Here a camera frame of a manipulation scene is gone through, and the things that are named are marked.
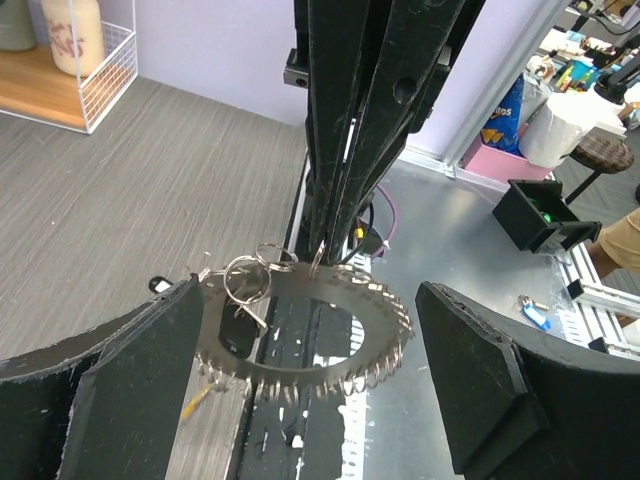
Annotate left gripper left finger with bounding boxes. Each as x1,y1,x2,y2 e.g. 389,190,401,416
1,279,204,479

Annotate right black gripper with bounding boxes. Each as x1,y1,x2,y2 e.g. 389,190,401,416
283,0,484,264

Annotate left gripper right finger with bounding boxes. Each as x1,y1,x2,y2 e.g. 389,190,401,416
415,282,639,479

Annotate key with yellow tag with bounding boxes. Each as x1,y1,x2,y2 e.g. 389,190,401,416
180,382,214,422

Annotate key with black tag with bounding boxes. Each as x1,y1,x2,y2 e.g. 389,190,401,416
218,299,268,359

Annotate metal disc with keyrings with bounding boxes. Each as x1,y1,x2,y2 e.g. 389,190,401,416
194,243,415,405

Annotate key with blue tag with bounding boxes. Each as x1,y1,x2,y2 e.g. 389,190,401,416
518,295,552,331

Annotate blue chips bag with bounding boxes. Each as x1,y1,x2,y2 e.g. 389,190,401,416
480,74,524,155

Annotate person in blue jacket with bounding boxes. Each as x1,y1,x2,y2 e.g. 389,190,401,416
587,208,640,279

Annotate white paper roll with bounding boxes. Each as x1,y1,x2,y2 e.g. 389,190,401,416
519,93,597,169

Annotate black plastic box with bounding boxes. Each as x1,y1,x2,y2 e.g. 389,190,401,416
492,180,602,253

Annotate cream bottle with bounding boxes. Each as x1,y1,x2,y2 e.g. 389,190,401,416
41,0,105,78

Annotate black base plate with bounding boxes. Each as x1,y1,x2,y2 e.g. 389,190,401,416
227,296,366,479

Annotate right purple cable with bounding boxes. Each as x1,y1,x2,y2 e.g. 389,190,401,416
369,183,402,261

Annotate white wire shelf rack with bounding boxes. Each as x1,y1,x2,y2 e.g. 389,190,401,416
1,0,138,134

